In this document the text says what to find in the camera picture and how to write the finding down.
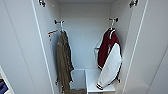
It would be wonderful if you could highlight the white clothes hanger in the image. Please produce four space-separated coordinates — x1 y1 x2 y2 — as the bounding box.
58 21 67 35

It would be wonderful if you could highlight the dark wardrobe rail hook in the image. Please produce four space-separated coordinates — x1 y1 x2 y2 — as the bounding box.
108 17 120 24
53 19 66 26

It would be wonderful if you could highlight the white wardrobe body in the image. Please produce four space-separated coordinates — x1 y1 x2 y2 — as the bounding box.
33 0 141 94

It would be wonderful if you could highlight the orange and white warning sticker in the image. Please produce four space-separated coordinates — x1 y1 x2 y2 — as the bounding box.
46 29 59 42

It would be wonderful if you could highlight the maroon and white jacket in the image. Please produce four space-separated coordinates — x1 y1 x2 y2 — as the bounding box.
95 28 123 91

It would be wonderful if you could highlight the white wardrobe shelf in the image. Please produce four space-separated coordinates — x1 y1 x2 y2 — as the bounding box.
84 68 116 94

